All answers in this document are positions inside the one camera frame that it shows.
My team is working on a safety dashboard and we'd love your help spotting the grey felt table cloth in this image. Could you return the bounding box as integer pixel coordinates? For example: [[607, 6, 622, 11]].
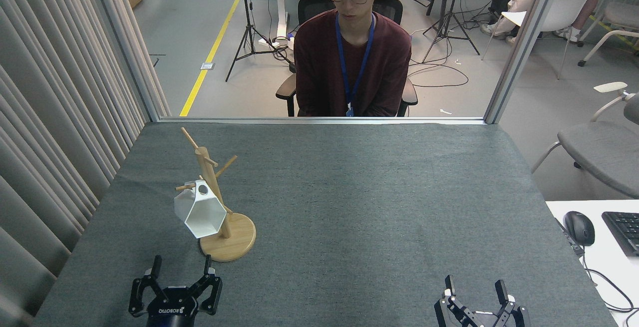
[[30, 121, 617, 327]]

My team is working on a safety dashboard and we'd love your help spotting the grey chair with white legs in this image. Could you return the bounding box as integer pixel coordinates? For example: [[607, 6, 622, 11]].
[[578, 1, 639, 67]]

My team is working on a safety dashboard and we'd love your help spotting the white desk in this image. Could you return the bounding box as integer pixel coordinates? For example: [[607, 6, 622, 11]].
[[545, 200, 639, 327]]

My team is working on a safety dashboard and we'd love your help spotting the beige pleated curtain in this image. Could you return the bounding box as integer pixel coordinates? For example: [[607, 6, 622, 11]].
[[0, 0, 170, 327]]

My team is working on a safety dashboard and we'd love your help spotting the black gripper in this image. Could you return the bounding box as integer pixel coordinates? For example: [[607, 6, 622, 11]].
[[128, 254, 223, 327], [434, 275, 530, 327]]

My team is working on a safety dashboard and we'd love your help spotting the white plastic chair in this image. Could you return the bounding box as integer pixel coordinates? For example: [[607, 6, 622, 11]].
[[482, 0, 598, 80]]

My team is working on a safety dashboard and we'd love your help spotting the black desk cable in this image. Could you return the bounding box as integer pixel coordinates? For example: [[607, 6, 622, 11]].
[[582, 255, 639, 327]]

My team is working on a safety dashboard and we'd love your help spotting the black floor cable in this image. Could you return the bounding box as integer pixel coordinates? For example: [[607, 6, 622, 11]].
[[407, 17, 481, 88]]

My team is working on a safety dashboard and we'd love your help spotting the black tripod stand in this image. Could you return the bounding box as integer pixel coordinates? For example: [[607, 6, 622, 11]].
[[225, 0, 290, 83], [422, 0, 481, 64]]

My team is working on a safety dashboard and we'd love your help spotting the black keyboard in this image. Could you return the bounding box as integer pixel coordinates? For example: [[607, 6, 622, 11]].
[[602, 211, 639, 258]]

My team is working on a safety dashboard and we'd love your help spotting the grey padded chair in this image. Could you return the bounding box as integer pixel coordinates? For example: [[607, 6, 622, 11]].
[[530, 81, 639, 199]]

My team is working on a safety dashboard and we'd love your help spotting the wooden cup rack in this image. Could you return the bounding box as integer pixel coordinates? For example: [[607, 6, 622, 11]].
[[175, 127, 257, 262]]

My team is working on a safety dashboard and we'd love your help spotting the black computer mouse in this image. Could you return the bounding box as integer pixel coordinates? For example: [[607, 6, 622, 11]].
[[564, 211, 596, 247]]

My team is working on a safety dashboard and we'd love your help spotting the silver frame post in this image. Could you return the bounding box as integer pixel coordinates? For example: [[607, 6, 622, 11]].
[[86, 0, 168, 122], [483, 0, 570, 124]]

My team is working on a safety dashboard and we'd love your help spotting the black office chair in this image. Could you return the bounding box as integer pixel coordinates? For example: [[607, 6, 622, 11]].
[[276, 0, 419, 117]]

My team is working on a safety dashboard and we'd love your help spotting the white hexagonal cup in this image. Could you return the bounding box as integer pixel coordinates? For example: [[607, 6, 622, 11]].
[[174, 180, 228, 239]]

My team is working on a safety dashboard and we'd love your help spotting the blue lanyard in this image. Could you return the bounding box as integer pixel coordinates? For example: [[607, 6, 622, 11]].
[[334, 11, 376, 117]]

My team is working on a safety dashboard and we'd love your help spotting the white desk leg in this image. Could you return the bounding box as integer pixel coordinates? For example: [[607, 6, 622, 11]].
[[257, 0, 300, 65]]

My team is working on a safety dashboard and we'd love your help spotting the seated person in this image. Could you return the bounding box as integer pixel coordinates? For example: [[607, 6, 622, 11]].
[[294, 0, 413, 117]]

